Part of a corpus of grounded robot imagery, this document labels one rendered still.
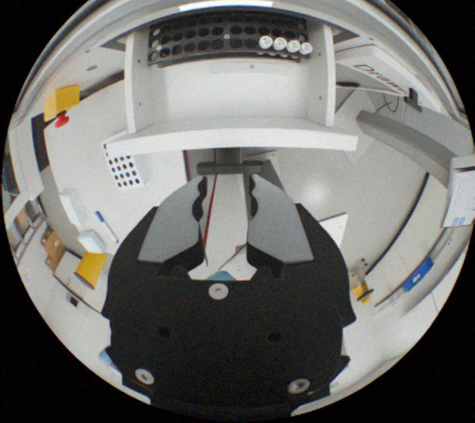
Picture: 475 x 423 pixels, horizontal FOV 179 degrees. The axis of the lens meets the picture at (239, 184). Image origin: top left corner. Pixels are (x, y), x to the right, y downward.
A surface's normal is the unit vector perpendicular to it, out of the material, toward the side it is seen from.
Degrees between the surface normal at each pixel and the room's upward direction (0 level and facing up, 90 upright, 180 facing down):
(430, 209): 90
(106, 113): 0
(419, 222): 90
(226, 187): 0
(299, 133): 0
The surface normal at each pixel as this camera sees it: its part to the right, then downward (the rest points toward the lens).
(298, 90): 0.03, 0.49
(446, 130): -0.99, -0.09
